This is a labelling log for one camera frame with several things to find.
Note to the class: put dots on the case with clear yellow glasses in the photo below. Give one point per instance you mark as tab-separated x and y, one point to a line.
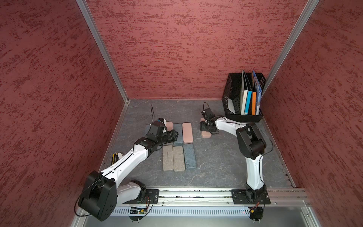
178	129

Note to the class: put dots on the blue book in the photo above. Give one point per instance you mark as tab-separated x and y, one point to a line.
258	93

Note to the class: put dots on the white book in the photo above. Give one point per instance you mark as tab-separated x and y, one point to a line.
243	95

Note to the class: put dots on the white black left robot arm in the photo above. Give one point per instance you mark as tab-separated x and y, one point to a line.
102	191

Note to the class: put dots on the grey case with purple glasses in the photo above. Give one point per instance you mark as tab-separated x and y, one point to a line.
189	156

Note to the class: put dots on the cyan book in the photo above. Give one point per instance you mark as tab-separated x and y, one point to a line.
249	94

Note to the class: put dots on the aluminium corner post right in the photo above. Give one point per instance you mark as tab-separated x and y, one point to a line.
297	29

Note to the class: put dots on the grey case with orange glasses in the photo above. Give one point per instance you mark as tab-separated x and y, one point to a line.
168	158

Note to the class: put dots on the orange book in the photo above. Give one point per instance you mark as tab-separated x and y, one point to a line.
253	97

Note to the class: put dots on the aluminium corner post left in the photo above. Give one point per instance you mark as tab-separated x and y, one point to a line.
87	15

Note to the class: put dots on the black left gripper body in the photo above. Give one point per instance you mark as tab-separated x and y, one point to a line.
166	138

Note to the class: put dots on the aluminium front rail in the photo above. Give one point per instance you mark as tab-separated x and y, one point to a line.
212	207

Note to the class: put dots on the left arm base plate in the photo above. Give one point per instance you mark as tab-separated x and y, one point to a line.
150	195

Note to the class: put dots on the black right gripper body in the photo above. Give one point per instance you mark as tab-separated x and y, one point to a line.
205	126

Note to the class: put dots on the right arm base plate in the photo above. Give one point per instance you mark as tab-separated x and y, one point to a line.
240	197

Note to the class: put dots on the pink case with black glasses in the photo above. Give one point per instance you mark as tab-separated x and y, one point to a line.
187	133

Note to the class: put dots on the pink case with yellow glasses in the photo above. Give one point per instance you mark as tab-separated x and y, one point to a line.
206	133

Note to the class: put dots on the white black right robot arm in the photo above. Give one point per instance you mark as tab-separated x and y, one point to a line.
252	146

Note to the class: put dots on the pink case with tortoise sunglasses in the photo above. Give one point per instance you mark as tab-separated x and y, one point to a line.
169	126

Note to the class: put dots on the yellow black utility knife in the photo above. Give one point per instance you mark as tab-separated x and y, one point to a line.
114	158

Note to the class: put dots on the aluminium corner post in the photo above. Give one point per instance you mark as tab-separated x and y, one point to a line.
297	29
87	15

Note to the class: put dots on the black mesh file holder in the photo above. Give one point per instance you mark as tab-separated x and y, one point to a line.
231	98

